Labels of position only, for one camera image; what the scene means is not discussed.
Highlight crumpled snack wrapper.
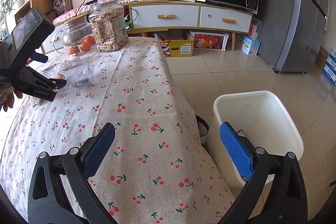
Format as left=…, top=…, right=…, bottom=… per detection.
left=60, top=55, right=80, bottom=71

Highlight mandarin orange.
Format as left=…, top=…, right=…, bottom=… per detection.
left=80, top=40, right=92, bottom=52
left=67, top=46, right=79, bottom=56
left=85, top=35, right=95, bottom=44

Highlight grey refrigerator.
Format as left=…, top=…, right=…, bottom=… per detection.
left=257, top=0, right=329, bottom=73

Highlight wooden shelf cabinet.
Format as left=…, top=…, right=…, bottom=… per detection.
left=14, top=0, right=50, bottom=24

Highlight person's left hand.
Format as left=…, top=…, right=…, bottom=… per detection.
left=0, top=85, right=23, bottom=112

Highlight cherry print tablecloth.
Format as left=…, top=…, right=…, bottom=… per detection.
left=1, top=38, right=234, bottom=223

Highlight plastic jar of seeds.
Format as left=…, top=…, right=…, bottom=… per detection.
left=88, top=0, right=129, bottom=52

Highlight stacked blue water cartons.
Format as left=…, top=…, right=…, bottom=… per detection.
left=322, top=49, right=336, bottom=85

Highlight brown cardboard box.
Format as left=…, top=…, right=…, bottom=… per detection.
left=314, top=46, right=329, bottom=70

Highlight white trash bin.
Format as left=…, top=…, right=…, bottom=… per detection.
left=205, top=90, right=304, bottom=197

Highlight pink keyboard cover cloth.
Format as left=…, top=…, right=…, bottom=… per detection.
left=52, top=0, right=148, bottom=25

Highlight wooden tv cabinet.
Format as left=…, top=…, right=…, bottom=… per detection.
left=14, top=0, right=254, bottom=54

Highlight glass jar with cork lid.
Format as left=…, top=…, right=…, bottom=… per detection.
left=52, top=15, right=93, bottom=54

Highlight clear plastic bottle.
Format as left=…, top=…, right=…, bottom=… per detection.
left=41, top=58, right=96, bottom=89

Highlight red gift box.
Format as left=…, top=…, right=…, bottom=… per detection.
left=189, top=31, right=230, bottom=52

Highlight yellow cardboard box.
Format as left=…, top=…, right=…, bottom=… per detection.
left=154, top=32, right=194, bottom=57

